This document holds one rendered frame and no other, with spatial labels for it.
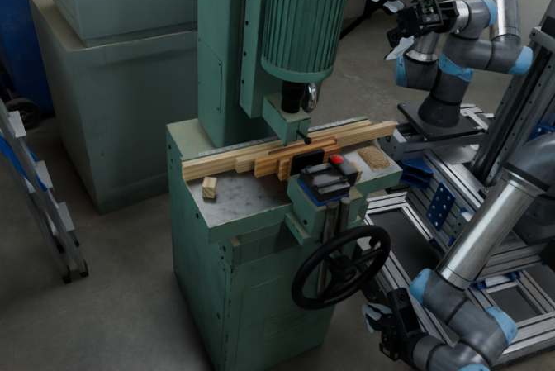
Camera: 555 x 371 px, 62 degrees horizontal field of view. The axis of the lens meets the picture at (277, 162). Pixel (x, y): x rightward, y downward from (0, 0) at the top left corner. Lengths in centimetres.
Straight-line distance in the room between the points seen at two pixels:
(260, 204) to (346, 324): 103
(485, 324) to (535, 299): 115
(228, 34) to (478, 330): 90
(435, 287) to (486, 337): 13
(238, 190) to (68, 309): 113
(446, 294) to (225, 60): 79
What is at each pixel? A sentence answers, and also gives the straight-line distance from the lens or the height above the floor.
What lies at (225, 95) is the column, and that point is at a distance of 133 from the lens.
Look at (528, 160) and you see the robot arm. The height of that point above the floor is 120.
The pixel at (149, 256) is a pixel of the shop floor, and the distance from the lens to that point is 222.
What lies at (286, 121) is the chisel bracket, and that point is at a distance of 117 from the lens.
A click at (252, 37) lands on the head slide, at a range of 119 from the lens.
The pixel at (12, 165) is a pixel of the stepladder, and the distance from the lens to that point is 176.
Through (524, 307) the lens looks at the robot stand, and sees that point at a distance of 218.
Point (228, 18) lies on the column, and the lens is 122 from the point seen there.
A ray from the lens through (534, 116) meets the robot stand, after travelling 162.
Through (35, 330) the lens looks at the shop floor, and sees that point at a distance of 211.
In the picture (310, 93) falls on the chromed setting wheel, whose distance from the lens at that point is 134.
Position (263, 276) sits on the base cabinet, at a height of 62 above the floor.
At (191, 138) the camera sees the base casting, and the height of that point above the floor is 80.
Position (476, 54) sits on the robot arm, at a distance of 131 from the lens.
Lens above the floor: 172
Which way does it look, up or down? 39 degrees down
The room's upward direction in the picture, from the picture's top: 8 degrees clockwise
